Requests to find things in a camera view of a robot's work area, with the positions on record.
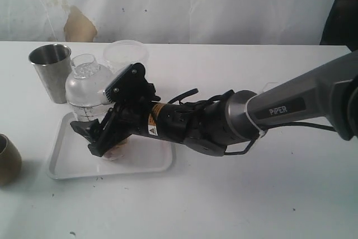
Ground dark object at right edge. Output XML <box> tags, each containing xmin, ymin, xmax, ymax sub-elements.
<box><xmin>320</xmin><ymin>0</ymin><xmax>358</xmax><ymax>51</ymax></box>

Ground stainless steel cup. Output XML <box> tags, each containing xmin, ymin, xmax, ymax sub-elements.
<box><xmin>29</xmin><ymin>44</ymin><xmax>72</xmax><ymax>104</ymax></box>

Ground clear graduated shaker body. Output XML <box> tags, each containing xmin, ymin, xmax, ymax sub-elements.
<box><xmin>67</xmin><ymin>101</ymin><xmax>129</xmax><ymax>162</ymax></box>

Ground white rectangular tray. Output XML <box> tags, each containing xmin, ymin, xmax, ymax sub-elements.
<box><xmin>46</xmin><ymin>113</ymin><xmax>173</xmax><ymax>180</ymax></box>

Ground brown wooden cup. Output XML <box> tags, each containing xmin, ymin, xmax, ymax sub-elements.
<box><xmin>0</xmin><ymin>134</ymin><xmax>22</xmax><ymax>186</ymax></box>

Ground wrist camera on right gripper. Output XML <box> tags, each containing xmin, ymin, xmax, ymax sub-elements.
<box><xmin>103</xmin><ymin>63</ymin><xmax>161</xmax><ymax>104</ymax></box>

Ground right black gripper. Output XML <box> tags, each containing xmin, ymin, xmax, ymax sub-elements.
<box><xmin>70</xmin><ymin>102</ymin><xmax>155</xmax><ymax>157</ymax></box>

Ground clear shaker lid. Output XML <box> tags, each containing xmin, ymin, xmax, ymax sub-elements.
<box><xmin>65</xmin><ymin>54</ymin><xmax>113</xmax><ymax>108</ymax></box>

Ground brown food pieces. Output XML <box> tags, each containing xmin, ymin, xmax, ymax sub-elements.
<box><xmin>102</xmin><ymin>139</ymin><xmax>128</xmax><ymax>161</ymax></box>

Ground white cable tie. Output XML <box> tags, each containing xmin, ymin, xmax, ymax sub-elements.
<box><xmin>242</xmin><ymin>82</ymin><xmax>276</xmax><ymax>140</ymax></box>

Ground translucent plastic container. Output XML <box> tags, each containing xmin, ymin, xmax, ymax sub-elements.
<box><xmin>103</xmin><ymin>40</ymin><xmax>149</xmax><ymax>73</ymax></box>

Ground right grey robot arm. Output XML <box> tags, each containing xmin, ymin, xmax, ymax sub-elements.
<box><xmin>70</xmin><ymin>51</ymin><xmax>357</xmax><ymax>157</ymax></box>

